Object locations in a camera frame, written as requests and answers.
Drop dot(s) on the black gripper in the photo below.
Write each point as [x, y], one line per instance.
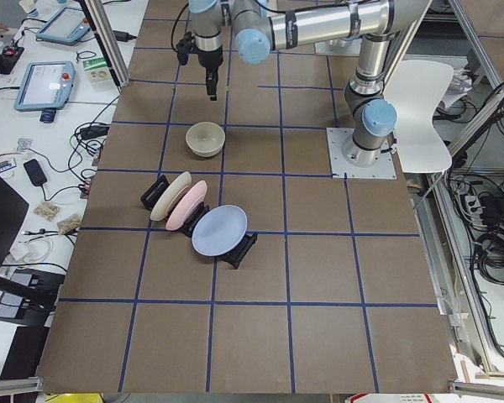
[209, 58]

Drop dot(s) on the white ceramic bowl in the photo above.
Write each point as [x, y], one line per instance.
[205, 139]

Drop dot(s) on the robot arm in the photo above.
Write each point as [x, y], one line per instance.
[260, 31]

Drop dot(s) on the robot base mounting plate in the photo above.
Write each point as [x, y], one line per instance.
[347, 161]

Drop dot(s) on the black power adapter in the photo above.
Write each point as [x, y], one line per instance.
[123, 36]

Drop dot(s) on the green white small box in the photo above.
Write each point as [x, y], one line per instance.
[96, 69]

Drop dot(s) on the pink plate in rack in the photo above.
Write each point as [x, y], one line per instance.
[185, 207]

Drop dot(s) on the cream plate in rack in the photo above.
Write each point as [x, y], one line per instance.
[171, 196]

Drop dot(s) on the black dish rack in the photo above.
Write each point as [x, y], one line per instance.
[234, 257]

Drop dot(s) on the far blue teach pendant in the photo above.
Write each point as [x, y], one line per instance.
[67, 26]

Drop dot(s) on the blue teach pendant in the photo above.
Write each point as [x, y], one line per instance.
[45, 85]
[67, 26]

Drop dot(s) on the light blue plate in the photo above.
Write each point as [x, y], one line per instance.
[220, 230]

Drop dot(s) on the near blue teach pendant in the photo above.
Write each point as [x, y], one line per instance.
[45, 85]

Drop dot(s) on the black phone on desk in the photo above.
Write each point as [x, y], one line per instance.
[35, 172]

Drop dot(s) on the white plastic chair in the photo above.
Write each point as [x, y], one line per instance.
[415, 89]

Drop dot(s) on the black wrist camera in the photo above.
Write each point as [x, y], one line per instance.
[184, 48]

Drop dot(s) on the aluminium frame post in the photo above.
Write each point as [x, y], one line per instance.
[100, 25]

